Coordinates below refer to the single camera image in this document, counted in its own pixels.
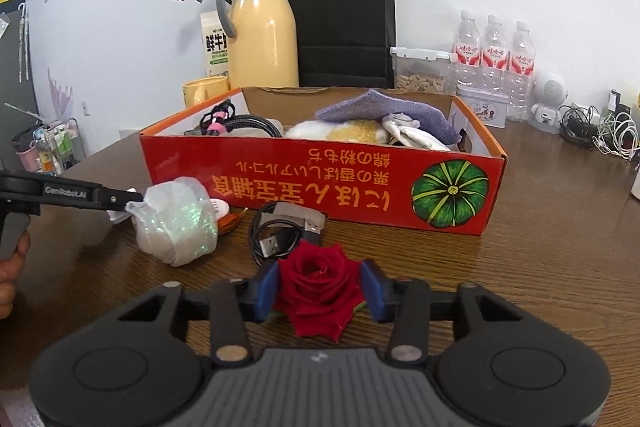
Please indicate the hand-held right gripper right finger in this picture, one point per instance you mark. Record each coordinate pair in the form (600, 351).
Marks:
(375, 289)

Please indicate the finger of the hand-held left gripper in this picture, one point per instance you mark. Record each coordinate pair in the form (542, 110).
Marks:
(120, 199)

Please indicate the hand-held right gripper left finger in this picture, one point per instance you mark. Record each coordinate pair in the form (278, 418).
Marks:
(265, 292)

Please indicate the red rose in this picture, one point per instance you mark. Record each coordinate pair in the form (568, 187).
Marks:
(320, 277)

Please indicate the iridescent plastic bundle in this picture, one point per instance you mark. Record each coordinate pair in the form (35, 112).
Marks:
(175, 222)

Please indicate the white bottle caps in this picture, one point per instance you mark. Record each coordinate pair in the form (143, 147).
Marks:
(221, 209)

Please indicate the red cardboard box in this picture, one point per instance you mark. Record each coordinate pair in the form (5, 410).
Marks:
(300, 182)

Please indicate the white sock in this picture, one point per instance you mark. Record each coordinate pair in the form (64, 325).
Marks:
(415, 134)

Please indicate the white and yellow plush toy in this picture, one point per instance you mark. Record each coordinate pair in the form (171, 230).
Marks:
(345, 132)

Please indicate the purple knitted pouch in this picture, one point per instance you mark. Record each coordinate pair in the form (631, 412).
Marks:
(380, 107)

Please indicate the person's left hand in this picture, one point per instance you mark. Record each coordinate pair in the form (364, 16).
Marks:
(10, 282)

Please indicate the yellow mug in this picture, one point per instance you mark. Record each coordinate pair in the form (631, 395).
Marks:
(200, 92)

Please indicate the white milk carton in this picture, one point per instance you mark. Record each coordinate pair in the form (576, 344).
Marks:
(215, 47)

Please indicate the white printed tin box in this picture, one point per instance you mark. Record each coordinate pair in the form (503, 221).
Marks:
(482, 107)

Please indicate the yellow thermos jug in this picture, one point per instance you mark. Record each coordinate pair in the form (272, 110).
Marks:
(260, 37)

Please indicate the clear seed container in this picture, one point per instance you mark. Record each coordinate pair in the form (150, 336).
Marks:
(422, 79)

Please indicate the clear water bottle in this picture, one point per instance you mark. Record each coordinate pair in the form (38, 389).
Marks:
(466, 52)
(521, 67)
(494, 57)

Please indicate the white robot speaker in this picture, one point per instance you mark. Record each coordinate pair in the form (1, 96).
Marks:
(549, 94)

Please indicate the black paper bag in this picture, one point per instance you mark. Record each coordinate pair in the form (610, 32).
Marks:
(345, 17)

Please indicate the purple flower wall sticker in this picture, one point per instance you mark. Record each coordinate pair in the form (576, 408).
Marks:
(60, 94)

